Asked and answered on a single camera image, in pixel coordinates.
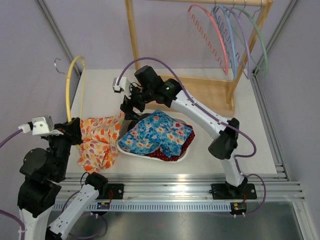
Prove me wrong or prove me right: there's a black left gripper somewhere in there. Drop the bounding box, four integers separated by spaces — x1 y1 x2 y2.
47 116 85 179

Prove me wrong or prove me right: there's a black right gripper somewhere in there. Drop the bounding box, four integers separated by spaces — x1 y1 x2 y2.
120 83 154 122

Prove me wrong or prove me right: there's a dark grey dotted skirt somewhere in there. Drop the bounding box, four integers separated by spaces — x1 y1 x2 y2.
119 113 150 137

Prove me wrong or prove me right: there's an orange yellow floral skirt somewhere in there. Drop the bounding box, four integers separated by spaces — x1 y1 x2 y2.
77 111 125 174

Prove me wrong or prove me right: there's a yellow hanger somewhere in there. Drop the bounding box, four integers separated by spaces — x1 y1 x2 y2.
53 55 86 123

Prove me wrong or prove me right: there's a blue floral skirt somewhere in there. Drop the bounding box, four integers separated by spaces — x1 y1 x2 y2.
117 109 193 159

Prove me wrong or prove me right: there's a red polka dot skirt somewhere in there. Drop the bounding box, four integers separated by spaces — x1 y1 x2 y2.
145 131 195 162

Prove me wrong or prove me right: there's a pink hanger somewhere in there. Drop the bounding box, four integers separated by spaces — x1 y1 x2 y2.
187 3 229 75

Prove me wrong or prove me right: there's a light blue hanger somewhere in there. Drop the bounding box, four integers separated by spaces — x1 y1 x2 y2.
211 4 238 79

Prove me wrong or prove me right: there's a lilac hanger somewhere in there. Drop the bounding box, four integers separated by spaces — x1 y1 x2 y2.
223 6 252 80

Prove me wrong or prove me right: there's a mint green hanger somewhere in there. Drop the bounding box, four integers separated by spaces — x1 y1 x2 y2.
234 0 274 80

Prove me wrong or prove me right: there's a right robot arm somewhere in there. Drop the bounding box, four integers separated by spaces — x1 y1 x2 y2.
112 65 248 199

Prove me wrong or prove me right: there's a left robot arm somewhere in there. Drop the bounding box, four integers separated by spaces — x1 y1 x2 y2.
17 115 109 240

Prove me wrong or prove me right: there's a white perforated plastic basket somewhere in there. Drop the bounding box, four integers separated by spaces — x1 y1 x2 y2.
116 112 193 163

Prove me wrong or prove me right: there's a wooden clothes rack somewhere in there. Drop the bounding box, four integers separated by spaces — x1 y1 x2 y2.
124 0 275 118

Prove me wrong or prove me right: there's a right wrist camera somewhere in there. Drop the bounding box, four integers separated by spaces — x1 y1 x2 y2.
112 77 132 99

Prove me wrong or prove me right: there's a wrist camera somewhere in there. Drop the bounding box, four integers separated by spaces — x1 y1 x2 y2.
112 77 132 99
18 115 55 137

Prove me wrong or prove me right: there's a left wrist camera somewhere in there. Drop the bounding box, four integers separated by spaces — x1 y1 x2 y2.
18 115 55 137

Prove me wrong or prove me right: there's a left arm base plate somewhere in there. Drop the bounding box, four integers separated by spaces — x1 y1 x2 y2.
97 183 125 201

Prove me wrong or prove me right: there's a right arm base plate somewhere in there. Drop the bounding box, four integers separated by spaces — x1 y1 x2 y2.
209 183 258 200

